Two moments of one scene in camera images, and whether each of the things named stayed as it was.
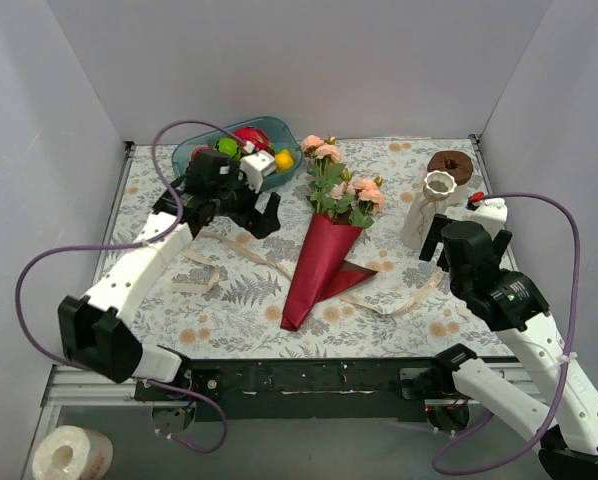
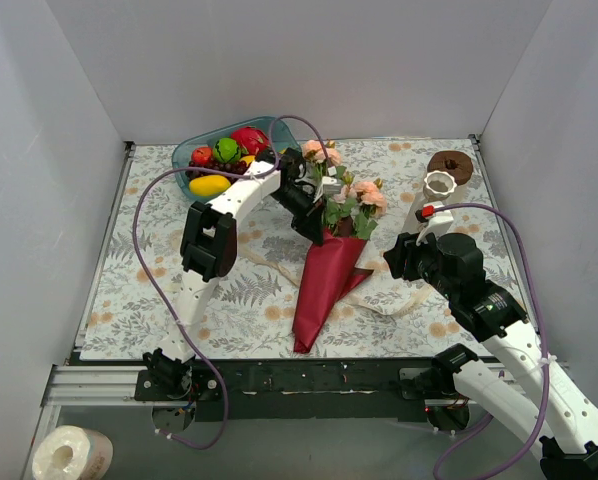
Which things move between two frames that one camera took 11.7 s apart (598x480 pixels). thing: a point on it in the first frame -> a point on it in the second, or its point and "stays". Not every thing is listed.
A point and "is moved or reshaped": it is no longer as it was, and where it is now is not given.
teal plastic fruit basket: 280,134 stays
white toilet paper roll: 72,453 stays
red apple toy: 197,150 stays
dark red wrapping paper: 320,271 is moved or reshaped
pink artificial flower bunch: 333,189 is moved or reshaped
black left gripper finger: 253,220 -> 308,219
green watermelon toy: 229,147 stays
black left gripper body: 249,207 -> 308,220
